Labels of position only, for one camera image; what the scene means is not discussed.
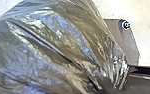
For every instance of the grey plastic trash bag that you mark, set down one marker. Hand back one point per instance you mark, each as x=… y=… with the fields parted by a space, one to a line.
x=51 y=50

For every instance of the round base sensor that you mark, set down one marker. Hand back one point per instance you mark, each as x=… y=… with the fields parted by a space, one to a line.
x=125 y=25

